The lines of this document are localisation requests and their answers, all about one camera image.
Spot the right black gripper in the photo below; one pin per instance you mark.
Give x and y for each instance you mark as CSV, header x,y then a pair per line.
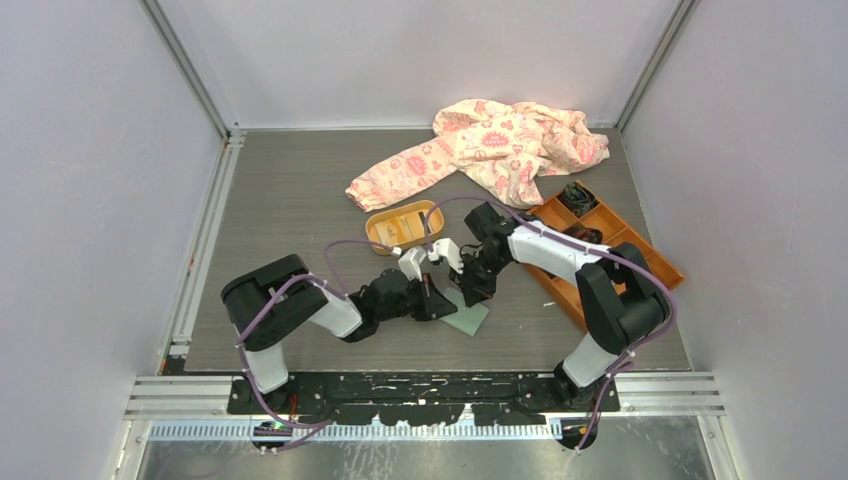
x,y
473,290

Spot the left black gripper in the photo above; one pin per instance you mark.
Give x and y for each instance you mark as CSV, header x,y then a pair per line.
x,y
434,304

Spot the green card holder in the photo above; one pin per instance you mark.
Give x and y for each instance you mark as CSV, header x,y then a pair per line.
x,y
466,319

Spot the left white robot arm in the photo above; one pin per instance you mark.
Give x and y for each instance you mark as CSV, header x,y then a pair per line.
x,y
270,303

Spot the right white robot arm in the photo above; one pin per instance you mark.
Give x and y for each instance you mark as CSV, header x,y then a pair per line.
x,y
621,300

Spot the gold card black stripe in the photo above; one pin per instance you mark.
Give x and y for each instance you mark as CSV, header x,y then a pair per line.
x,y
414,223

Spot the rolled brown tie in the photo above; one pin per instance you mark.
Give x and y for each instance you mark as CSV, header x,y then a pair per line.
x,y
585,234

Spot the orange compartment organizer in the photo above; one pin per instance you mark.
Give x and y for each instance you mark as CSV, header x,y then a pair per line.
x,y
615,231

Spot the rolled dark tie back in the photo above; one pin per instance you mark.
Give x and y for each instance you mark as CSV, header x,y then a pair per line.
x,y
577,199

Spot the pink patterned garment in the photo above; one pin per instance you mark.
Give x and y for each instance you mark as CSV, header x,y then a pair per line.
x,y
501,147

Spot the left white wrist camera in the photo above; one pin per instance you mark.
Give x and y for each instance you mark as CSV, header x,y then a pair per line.
x,y
410,261

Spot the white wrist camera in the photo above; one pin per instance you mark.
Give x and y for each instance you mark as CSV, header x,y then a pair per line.
x,y
445,249
410,261

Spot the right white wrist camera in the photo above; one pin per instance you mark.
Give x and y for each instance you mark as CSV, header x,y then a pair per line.
x,y
445,249

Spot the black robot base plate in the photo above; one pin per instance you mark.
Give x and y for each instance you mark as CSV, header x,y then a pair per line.
x,y
431,398

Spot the aluminium frame rail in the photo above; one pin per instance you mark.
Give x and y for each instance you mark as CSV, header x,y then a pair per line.
x,y
231,135

